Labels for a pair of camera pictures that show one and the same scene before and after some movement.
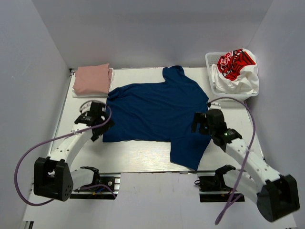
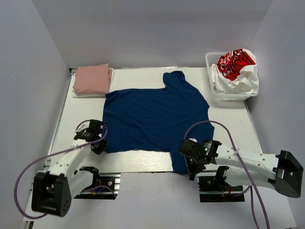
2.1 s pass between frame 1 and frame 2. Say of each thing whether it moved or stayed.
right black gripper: moved
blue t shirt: moved
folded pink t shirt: stayed
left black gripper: moved
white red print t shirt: stayed
